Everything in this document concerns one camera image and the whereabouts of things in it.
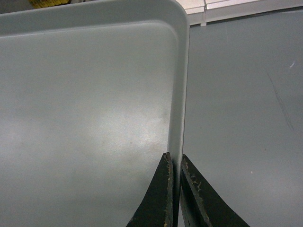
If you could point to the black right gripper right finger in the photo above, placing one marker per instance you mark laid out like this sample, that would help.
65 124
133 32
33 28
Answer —
201 205

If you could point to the white metal store shelf unit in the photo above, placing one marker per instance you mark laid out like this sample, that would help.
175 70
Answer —
201 12

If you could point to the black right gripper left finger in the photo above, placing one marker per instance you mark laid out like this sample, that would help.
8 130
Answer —
156 208

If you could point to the grey rectangular serving tray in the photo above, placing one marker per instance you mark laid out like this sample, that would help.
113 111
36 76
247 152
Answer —
91 96

